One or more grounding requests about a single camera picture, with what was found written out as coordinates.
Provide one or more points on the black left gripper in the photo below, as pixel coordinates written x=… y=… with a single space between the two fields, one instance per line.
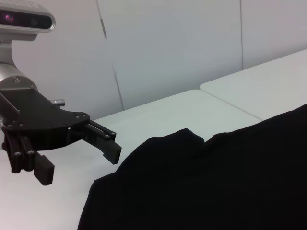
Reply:
x=40 y=119

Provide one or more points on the black t-shirt with FREE print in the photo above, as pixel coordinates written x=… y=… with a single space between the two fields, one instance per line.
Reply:
x=204 y=187

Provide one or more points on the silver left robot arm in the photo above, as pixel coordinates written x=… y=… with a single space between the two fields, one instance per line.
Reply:
x=12 y=76

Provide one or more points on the silver left camera mount bracket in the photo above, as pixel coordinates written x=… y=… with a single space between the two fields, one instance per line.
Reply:
x=6 y=48

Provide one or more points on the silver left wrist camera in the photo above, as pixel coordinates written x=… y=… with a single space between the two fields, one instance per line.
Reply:
x=26 y=20

